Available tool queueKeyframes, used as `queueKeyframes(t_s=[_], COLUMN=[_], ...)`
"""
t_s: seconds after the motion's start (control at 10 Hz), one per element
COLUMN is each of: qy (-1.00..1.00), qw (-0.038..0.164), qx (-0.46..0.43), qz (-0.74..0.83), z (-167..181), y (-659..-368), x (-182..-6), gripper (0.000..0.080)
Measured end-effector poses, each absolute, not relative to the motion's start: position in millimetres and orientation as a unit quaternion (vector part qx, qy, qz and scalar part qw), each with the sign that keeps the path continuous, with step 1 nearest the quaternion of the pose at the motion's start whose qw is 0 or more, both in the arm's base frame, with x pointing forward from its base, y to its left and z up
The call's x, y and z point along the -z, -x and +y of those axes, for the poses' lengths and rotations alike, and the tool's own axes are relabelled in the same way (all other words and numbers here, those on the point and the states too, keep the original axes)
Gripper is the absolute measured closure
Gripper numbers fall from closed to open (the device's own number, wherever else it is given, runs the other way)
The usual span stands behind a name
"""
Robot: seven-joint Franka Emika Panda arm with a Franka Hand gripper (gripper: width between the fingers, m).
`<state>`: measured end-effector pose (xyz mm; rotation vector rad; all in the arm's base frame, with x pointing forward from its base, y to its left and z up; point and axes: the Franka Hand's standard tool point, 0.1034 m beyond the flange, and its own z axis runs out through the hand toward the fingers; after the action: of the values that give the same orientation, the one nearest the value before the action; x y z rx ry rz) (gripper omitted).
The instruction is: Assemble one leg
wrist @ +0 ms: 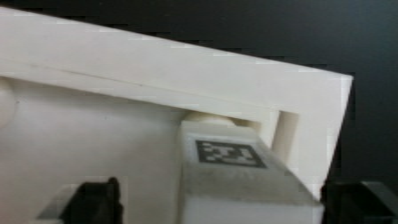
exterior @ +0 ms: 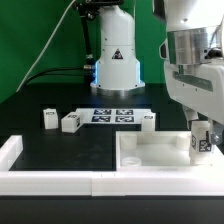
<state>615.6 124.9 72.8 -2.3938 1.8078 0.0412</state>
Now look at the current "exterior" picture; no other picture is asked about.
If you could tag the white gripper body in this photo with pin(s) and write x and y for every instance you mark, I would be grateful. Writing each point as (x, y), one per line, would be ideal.
(200, 88)

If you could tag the black camera stand pole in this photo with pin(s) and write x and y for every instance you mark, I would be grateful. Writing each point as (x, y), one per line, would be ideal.
(88, 10)

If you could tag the white base tag plate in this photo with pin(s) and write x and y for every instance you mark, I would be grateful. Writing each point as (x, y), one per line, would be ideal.
(115, 116)

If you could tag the white U-shaped fence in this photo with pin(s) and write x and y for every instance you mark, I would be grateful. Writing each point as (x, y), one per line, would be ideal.
(102, 183)

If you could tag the white square tabletop tray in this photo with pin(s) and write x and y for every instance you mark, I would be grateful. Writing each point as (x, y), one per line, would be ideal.
(138, 151)

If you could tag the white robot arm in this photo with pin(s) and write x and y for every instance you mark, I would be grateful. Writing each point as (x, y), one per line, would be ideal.
(193, 54)

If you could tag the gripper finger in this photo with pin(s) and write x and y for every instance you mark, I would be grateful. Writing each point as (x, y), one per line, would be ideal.
(215, 132)
(190, 115)

